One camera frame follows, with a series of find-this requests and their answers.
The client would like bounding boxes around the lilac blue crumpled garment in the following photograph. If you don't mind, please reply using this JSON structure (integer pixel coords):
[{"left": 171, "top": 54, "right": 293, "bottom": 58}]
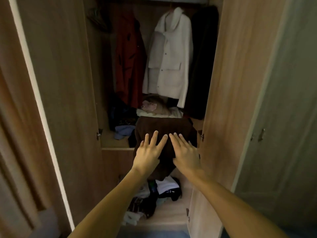
[{"left": 114, "top": 125, "right": 136, "bottom": 140}]

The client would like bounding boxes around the dark blue crumpled garment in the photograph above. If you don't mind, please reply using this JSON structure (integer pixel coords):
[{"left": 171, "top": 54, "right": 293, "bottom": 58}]
[{"left": 108, "top": 93, "right": 139, "bottom": 131}]

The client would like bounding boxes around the red fuzzy cardigan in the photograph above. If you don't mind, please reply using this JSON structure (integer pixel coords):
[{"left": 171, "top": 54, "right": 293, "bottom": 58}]
[{"left": 115, "top": 12, "right": 147, "bottom": 109}]

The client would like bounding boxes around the person's right hand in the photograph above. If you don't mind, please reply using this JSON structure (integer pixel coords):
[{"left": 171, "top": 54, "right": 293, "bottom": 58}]
[{"left": 169, "top": 132, "right": 202, "bottom": 178}]

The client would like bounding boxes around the white folded shirt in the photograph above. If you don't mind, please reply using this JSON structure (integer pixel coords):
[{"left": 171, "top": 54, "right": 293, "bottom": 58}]
[{"left": 156, "top": 176, "right": 180, "bottom": 195}]

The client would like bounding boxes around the beige curtain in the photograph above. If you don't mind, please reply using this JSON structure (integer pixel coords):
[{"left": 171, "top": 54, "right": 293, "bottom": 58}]
[{"left": 0, "top": 0, "right": 72, "bottom": 238}]

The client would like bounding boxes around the dark striped crumpled garment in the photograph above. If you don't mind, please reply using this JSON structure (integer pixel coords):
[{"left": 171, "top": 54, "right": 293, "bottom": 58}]
[{"left": 128, "top": 188, "right": 158, "bottom": 219}]

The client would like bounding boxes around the light wooden wardrobe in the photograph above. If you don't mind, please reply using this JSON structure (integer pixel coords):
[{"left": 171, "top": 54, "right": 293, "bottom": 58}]
[{"left": 7, "top": 0, "right": 317, "bottom": 238}]

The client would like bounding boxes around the person's right forearm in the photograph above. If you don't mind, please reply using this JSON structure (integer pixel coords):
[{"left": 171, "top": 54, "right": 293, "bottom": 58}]
[{"left": 186, "top": 170, "right": 289, "bottom": 238}]

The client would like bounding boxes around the white folded garment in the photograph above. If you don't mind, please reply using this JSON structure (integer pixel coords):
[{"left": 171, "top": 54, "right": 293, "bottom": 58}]
[{"left": 136, "top": 107, "right": 184, "bottom": 119}]

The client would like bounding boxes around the beige folded garment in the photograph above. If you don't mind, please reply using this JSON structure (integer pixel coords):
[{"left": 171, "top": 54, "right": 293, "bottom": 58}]
[{"left": 143, "top": 95, "right": 172, "bottom": 116}]

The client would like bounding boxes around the person's left hand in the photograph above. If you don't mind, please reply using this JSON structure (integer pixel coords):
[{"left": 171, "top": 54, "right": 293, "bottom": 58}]
[{"left": 132, "top": 130, "right": 169, "bottom": 176}]

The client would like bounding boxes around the black garment with white print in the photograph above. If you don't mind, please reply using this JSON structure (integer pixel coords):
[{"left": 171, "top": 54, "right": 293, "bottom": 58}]
[{"left": 158, "top": 177, "right": 183, "bottom": 202}]

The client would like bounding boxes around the white fuzzy coat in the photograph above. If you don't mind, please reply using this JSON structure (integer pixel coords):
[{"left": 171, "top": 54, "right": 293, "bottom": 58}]
[{"left": 142, "top": 7, "right": 194, "bottom": 109}]

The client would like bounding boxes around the dark hanging coat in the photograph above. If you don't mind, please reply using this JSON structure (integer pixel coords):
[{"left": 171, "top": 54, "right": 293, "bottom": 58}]
[{"left": 183, "top": 6, "right": 220, "bottom": 120}]

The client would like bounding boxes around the person's left forearm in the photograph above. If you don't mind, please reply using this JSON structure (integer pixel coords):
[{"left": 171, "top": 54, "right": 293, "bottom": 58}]
[{"left": 68, "top": 168, "right": 149, "bottom": 238}]

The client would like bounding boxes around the pink folded garment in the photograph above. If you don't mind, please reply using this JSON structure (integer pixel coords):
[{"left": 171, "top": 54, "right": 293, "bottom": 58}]
[{"left": 141, "top": 101, "right": 157, "bottom": 113}]

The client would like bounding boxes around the white crumpled cloth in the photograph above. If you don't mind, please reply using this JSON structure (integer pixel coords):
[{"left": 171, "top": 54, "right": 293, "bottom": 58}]
[{"left": 121, "top": 211, "right": 142, "bottom": 226}]

